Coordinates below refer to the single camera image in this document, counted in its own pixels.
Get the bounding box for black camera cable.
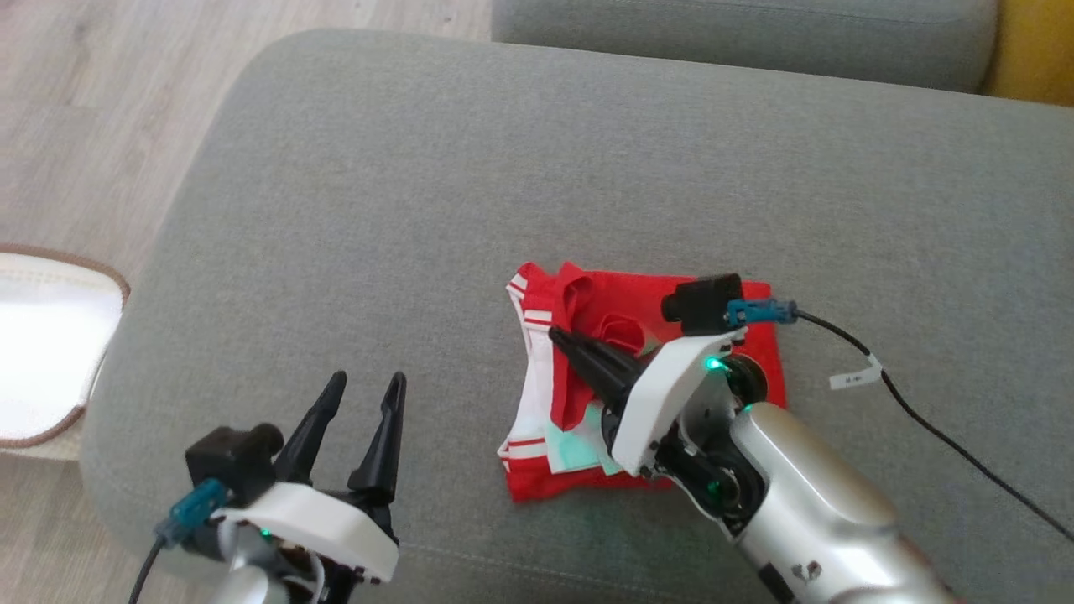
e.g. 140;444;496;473
793;309;1074;542
126;537;169;604

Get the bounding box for black left camera cable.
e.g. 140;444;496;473
126;537;169;604

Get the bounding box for large yellow back cushion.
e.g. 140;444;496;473
982;0;1074;107

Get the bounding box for blue left camera connector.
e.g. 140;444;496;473
155;478;229;546

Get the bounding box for white basket with brown rim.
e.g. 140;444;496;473
0;243;131;462

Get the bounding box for large grey sofa chaise cushion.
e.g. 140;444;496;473
80;29;1074;604

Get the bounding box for blue right camera connector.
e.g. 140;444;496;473
726;298;800;330

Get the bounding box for black right camera cable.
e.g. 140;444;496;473
793;309;1074;542

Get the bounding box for blue camera connector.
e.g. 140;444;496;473
155;478;229;546
726;298;800;330

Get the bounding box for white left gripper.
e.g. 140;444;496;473
211;371;409;584

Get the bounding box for red and white jersey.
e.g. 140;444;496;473
497;262;790;504

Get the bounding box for white cable label tag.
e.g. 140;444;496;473
829;354;884;391

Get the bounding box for grey sofa seat cushion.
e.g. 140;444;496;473
491;0;999;93

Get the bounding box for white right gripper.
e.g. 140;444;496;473
548;327;748;477

